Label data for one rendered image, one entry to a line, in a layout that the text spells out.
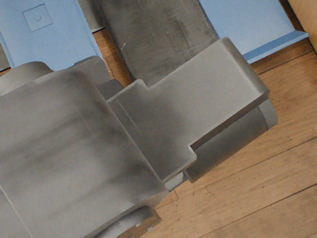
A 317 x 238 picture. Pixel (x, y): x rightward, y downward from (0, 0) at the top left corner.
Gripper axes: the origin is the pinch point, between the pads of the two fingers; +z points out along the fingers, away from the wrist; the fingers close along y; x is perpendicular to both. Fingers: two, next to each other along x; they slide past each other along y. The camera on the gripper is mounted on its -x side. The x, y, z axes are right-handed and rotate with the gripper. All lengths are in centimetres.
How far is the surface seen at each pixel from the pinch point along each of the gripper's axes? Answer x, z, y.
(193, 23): -14.2, 11.2, 1.1
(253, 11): -20.0, 10.0, 0.0
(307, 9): -24.3, 7.4, -1.4
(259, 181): -13.4, 4.2, -14.3
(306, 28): -24.4, 9.1, -3.5
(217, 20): -16.4, 10.4, 0.6
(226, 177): -10.7, 5.2, -12.9
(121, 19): -7.8, 13.1, 3.9
